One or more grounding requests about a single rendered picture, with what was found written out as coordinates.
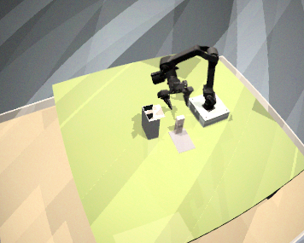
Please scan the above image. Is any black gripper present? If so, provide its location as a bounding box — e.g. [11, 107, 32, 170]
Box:
[157, 78, 194, 110]

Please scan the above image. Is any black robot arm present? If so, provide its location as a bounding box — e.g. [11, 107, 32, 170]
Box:
[150, 44, 219, 112]

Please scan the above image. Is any grey open-top bin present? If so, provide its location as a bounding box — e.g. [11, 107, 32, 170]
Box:
[142, 104, 161, 140]

